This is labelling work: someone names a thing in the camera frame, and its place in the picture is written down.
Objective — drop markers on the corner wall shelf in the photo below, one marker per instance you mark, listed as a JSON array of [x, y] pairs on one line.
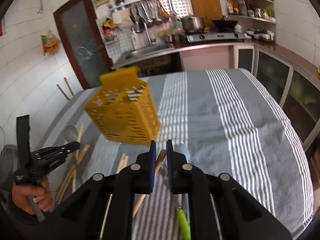
[[256, 10]]

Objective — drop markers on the green handled fork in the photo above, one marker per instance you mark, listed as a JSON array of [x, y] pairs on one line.
[[182, 221]]

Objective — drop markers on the wooden sticks against wall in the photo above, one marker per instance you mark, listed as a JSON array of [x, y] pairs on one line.
[[66, 89]]

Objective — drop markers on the bamboo chopstick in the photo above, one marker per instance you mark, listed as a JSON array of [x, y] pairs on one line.
[[125, 161], [68, 186], [120, 164], [80, 154], [80, 132], [72, 167]]

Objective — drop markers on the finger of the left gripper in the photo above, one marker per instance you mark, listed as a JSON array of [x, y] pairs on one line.
[[70, 147]]

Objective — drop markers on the counter cabinet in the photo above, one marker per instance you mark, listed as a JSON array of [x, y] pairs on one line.
[[293, 85]]

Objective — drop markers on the black handled metal spoon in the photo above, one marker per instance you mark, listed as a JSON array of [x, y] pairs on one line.
[[70, 133]]

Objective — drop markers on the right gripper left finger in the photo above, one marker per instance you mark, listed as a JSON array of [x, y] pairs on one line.
[[103, 209]]

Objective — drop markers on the thin white chopstick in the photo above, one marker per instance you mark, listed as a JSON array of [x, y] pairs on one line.
[[156, 163]]

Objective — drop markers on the black wok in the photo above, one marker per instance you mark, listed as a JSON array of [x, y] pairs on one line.
[[225, 26]]

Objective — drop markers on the steel cooking pot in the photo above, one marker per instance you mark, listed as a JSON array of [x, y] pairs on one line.
[[193, 23]]

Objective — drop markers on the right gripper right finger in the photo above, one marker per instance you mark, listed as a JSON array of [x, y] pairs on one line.
[[219, 207]]

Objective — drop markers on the hanging orange bag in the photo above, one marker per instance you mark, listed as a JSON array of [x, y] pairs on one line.
[[50, 43]]

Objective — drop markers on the gas stove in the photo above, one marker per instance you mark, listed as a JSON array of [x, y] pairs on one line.
[[201, 37]]

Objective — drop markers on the light blue plastic spoon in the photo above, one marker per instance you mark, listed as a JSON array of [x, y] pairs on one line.
[[181, 148]]

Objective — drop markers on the yellow perforated utensil holder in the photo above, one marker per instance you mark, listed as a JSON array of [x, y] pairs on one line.
[[123, 108]]

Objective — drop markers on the hanging utensil rack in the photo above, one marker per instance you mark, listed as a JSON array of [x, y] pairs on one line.
[[142, 13]]

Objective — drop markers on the person left hand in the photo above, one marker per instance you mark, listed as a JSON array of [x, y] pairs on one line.
[[40, 195]]

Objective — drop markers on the steel kitchen sink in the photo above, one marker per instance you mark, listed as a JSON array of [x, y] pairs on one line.
[[147, 50]]

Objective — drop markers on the rectangular wooden cutting board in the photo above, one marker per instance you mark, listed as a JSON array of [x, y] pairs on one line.
[[207, 9]]

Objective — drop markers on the dark glass wooden door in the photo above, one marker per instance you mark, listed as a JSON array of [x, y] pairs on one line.
[[82, 41]]

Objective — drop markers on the grey striped tablecloth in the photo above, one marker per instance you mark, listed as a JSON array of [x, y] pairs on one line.
[[230, 124]]

